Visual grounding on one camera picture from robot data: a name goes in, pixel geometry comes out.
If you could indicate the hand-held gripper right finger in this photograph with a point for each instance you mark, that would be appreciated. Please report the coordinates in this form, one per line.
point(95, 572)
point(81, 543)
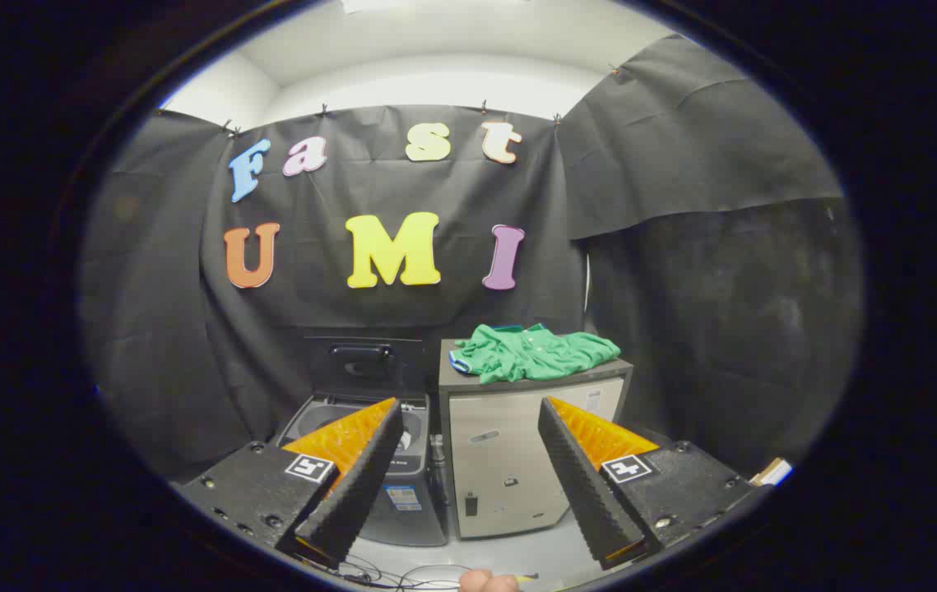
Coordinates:
point(583, 485)

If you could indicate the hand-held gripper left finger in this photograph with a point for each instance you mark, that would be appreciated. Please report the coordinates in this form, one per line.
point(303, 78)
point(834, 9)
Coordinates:
point(361, 485)

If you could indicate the dark grey washing machine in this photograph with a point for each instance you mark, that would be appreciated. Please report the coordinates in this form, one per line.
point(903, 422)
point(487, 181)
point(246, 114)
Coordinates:
point(415, 514)

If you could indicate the green polo shirt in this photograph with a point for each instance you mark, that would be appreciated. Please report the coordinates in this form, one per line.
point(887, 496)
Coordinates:
point(534, 353)

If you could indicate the grey cabinet with dark top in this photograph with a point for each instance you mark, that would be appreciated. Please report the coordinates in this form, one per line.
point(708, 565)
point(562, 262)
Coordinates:
point(501, 452)

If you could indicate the small cardboard and white object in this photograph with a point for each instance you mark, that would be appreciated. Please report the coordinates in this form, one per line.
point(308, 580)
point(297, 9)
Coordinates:
point(774, 473)

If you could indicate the black backdrop cloth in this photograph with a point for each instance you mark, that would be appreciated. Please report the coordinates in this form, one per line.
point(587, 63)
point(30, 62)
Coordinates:
point(312, 279)

